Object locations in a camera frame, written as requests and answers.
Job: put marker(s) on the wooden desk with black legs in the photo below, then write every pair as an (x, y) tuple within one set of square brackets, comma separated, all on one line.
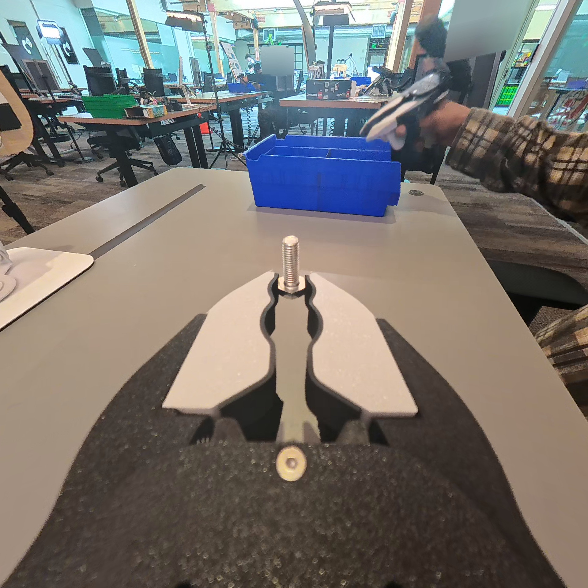
[(321, 102), (188, 110)]

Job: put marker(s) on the wooden-framed instruction board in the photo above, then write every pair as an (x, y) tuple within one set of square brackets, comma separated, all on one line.
[(25, 133)]

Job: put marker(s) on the studio light panel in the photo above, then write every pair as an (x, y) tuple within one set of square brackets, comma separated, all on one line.
[(49, 31)]

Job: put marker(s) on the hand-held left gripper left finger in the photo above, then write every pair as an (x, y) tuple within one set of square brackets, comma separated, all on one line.
[(225, 358)]

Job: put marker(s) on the blue plastic bin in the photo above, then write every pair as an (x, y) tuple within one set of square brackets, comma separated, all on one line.
[(321, 188)]

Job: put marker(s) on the small colourful box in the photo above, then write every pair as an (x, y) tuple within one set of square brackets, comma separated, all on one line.
[(154, 111)]

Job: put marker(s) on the black printed box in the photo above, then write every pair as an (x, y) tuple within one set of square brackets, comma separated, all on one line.
[(330, 89)]

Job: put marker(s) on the green plastic crate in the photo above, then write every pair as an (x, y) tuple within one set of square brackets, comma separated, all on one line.
[(108, 106)]

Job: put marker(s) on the person's right hand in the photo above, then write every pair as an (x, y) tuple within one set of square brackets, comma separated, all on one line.
[(448, 121)]

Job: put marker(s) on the softbox light on stand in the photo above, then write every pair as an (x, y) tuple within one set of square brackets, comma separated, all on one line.
[(183, 20)]

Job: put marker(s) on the white tablet stand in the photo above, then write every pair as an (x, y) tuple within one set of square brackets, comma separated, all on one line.
[(50, 275)]

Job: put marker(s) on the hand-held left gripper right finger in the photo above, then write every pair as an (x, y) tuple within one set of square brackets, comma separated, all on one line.
[(358, 363)]

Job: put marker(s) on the person's right forearm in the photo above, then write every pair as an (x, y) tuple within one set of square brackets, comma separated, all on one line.
[(519, 156)]

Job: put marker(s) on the steel hex bolt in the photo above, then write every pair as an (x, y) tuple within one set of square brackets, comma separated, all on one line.
[(291, 262)]

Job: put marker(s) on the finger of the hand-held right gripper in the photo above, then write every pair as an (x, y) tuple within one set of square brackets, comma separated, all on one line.
[(422, 92), (381, 128)]

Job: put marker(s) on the person's plaid shirt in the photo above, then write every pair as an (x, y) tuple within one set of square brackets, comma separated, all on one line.
[(569, 349)]

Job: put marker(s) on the black office chair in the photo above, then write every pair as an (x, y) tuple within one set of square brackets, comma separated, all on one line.
[(153, 82), (100, 81), (115, 142)]

